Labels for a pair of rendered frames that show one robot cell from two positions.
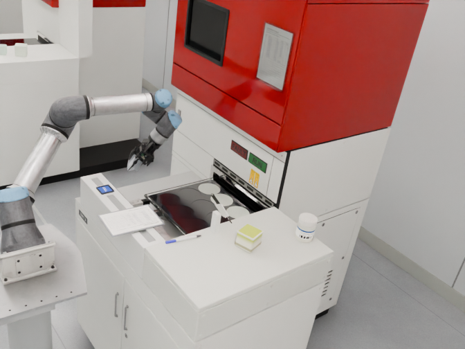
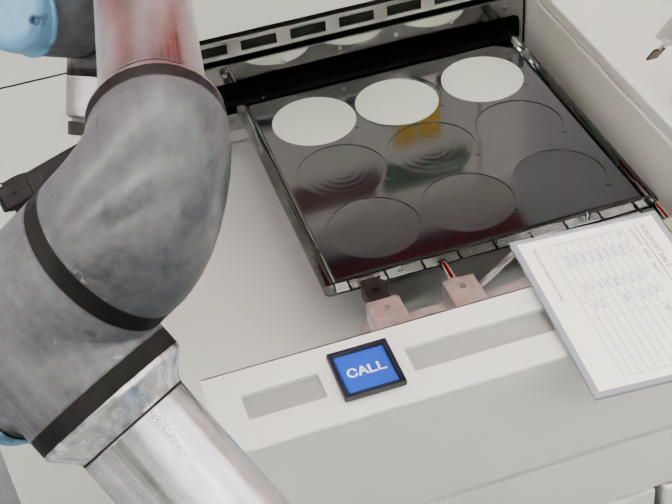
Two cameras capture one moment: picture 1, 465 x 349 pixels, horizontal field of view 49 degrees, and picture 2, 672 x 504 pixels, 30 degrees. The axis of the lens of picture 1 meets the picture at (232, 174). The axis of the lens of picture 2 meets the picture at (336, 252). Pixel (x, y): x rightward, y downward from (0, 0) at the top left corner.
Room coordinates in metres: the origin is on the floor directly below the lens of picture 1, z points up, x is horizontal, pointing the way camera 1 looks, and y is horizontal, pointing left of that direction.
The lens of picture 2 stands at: (1.43, 1.19, 1.75)
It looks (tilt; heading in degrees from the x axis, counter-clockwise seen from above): 41 degrees down; 298
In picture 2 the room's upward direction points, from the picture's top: 6 degrees counter-clockwise
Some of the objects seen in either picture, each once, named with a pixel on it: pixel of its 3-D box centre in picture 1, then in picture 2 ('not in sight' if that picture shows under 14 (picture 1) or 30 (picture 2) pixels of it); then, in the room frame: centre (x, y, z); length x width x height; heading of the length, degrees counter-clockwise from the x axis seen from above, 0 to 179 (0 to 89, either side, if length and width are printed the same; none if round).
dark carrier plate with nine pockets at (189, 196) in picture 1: (203, 206); (431, 149); (1.87, 0.10, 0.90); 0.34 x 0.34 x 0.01; 42
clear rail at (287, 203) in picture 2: (180, 187); (281, 190); (2.00, 0.23, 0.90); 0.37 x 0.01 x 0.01; 132
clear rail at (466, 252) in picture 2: (167, 217); (495, 244); (1.75, 0.24, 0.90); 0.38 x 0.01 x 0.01; 42
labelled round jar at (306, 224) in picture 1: (306, 227); not in sight; (1.65, -0.31, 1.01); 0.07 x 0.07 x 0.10
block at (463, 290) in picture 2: not in sight; (472, 312); (1.73, 0.34, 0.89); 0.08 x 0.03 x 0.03; 132
